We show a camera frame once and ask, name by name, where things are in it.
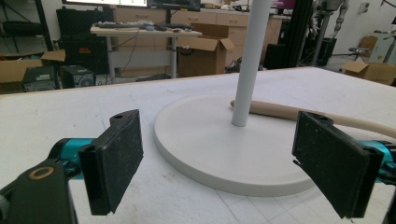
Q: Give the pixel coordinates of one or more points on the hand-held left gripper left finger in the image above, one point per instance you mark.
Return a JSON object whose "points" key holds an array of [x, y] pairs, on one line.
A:
{"points": [[112, 161]]}

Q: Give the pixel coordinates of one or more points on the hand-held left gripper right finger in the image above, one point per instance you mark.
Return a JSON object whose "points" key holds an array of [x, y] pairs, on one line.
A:
{"points": [[333, 161]]}

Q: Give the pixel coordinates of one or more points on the beige wooden stick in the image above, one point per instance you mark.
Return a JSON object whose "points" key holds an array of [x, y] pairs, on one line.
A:
{"points": [[311, 114]]}

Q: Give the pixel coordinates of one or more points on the black computer case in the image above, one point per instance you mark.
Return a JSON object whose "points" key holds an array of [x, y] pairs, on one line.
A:
{"points": [[76, 76]]}

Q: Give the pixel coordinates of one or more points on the small cardboard box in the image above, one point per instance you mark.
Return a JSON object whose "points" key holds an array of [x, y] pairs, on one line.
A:
{"points": [[370, 71]]}

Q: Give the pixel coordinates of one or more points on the white round-base stand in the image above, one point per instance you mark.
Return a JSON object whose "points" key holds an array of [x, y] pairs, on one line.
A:
{"points": [[236, 143]]}

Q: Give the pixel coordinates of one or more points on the black equipment box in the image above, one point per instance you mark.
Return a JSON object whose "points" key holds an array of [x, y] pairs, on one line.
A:
{"points": [[39, 78]]}

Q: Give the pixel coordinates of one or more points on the light wooden desk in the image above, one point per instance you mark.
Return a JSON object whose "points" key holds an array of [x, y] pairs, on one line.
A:
{"points": [[140, 37]]}

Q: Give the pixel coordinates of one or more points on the black hard case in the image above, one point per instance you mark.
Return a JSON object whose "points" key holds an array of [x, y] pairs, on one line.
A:
{"points": [[79, 37]]}

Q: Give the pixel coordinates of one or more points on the flat cardboard box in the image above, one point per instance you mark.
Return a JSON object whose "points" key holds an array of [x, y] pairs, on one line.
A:
{"points": [[18, 68]]}

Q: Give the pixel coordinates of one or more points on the open cardboard box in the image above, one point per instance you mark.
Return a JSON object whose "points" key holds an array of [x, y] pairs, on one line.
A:
{"points": [[202, 56]]}

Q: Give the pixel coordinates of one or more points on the monitor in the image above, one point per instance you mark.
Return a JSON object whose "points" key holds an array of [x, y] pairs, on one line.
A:
{"points": [[106, 2]]}

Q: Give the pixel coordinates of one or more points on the black metal frame post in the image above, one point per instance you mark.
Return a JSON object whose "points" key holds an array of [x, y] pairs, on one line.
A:
{"points": [[299, 28]]}

